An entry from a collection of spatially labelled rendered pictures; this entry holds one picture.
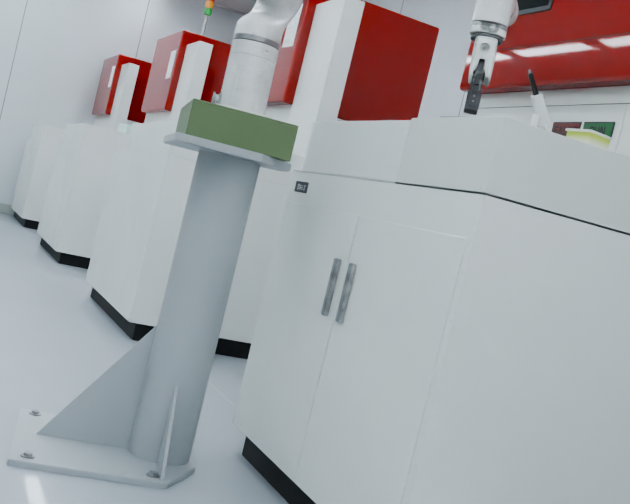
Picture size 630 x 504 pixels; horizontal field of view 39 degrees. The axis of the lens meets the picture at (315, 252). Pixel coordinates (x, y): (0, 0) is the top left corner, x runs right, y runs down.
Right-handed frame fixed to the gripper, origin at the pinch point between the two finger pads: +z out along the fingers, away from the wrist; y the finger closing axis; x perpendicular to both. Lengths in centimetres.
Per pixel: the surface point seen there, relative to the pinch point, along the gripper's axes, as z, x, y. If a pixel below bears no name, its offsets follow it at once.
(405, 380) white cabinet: 61, 1, -33
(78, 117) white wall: -23, 394, 704
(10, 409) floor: 102, 103, 20
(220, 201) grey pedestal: 34, 55, 5
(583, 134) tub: 2.9, -25.2, -6.8
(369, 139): 12.3, 21.9, 2.9
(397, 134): 11.2, 14.9, -8.5
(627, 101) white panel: -12.5, -38.3, 25.4
